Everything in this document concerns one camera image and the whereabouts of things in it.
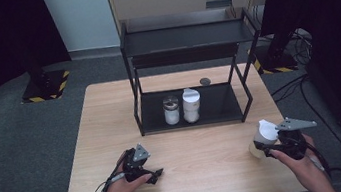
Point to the black stand with striped base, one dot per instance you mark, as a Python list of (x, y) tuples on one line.
[(44, 86), (279, 60)]

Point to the glass jar with metal lid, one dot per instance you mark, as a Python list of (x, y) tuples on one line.
[(172, 112)]

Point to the person's right hand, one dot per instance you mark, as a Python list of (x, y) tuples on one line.
[(306, 167)]

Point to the round grey table grommet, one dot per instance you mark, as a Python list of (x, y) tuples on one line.
[(205, 81)]

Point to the grey wall plate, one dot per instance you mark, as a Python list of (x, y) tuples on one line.
[(218, 3)]

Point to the black metal two-tier rack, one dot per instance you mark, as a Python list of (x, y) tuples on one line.
[(183, 37)]

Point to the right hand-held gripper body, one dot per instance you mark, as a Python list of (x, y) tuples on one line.
[(294, 142)]

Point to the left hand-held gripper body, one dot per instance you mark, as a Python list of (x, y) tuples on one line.
[(134, 165)]

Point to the white-lid jar of white grains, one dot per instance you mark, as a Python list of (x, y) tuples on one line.
[(190, 101)]

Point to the person's left hand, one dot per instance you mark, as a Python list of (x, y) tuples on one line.
[(117, 189)]

